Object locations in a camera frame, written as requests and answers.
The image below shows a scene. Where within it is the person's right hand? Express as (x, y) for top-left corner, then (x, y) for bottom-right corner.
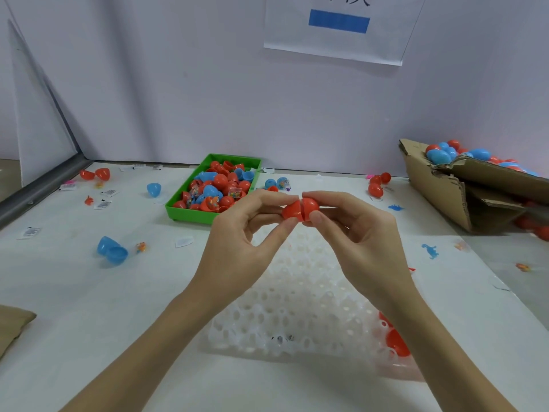
(302, 191), (423, 318)

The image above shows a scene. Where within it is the person's left hand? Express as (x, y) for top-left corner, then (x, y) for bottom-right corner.
(184, 189), (301, 323)

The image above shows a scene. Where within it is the pile of capsule halves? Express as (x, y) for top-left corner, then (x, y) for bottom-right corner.
(173, 159), (257, 213)

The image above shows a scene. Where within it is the small capsule cluster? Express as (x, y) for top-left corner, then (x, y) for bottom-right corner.
(261, 176), (292, 192)

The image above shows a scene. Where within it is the cardboard box of capsules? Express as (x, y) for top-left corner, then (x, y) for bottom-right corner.
(399, 138), (549, 234)

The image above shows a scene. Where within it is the blue egg shell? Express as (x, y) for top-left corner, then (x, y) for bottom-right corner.
(97, 236), (129, 265)

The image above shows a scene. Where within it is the pile of finished eggs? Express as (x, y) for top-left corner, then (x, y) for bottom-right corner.
(424, 138), (549, 179)

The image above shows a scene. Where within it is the person's right forearm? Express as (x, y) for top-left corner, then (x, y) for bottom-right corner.
(384, 287), (516, 412)

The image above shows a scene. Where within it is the person's left forearm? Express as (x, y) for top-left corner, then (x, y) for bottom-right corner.
(62, 291), (228, 412)

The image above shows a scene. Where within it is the green plastic tray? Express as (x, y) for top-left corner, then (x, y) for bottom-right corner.
(165, 153), (262, 225)

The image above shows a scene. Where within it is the clear plastic egg tray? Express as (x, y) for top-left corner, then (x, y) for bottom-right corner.
(206, 197), (425, 381)

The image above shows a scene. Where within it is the white paper sign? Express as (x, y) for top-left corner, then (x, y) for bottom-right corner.
(263, 0), (427, 67)

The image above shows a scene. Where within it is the flat brown cardboard sheet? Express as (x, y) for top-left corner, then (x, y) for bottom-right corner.
(0, 304), (37, 359)

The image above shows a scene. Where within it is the clear triangular panel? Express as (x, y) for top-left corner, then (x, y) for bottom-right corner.
(9, 19), (80, 187)

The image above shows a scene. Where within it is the grey metal rail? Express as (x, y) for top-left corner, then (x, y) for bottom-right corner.
(0, 154), (91, 228)

